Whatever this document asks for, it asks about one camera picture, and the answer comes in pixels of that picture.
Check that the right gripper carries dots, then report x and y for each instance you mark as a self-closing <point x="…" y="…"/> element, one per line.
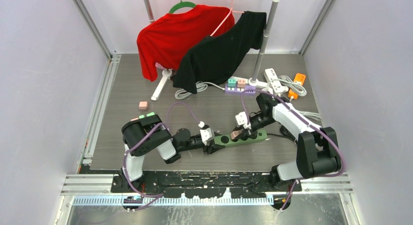
<point x="245" y="134"/>

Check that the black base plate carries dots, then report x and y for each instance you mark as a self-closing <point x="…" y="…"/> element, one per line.
<point x="208" y="184"/>

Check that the green clothes hanger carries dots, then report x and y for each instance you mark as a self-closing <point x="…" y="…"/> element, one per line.
<point x="180" y="5"/>

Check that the pink adapter on purple strip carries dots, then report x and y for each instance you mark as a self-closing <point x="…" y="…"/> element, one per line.
<point x="241" y="83"/>

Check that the purple power strip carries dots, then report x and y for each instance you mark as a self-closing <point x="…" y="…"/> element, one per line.
<point x="238" y="91"/>

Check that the green power strip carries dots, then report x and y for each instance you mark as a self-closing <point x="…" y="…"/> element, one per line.
<point x="226" y="141"/>

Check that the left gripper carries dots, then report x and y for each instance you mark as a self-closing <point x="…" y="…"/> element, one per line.
<point x="211" y="147"/>

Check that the white power strip with USB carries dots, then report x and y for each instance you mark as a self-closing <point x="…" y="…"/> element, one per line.
<point x="270" y="75"/>

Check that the teal plug adapter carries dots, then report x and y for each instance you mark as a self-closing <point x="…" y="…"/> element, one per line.
<point x="231" y="83"/>

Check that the pink clothes hanger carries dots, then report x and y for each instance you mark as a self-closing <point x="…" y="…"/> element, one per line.
<point x="231" y="11"/>

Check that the black t-shirt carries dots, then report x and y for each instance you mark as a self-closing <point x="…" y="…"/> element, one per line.
<point x="215" y="59"/>

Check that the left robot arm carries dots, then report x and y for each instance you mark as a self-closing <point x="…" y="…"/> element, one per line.
<point x="147" y="132"/>

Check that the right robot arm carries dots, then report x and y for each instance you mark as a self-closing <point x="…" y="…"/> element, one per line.
<point x="317" y="147"/>

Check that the white clothes rack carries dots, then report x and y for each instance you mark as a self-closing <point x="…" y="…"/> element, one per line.
<point x="253" y="81"/>

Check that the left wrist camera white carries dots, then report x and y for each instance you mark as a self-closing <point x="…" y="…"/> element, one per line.
<point x="206" y="133"/>

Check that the red t-shirt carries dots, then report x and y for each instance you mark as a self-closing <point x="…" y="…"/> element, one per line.
<point x="167" y="40"/>

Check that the orange power strip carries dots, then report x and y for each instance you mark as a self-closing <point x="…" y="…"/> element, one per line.
<point x="296" y="88"/>

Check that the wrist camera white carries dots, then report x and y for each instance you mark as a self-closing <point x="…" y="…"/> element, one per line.
<point x="206" y="133"/>
<point x="241" y="120"/>

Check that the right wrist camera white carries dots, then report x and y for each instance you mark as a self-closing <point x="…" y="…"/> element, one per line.
<point x="241" y="120"/>

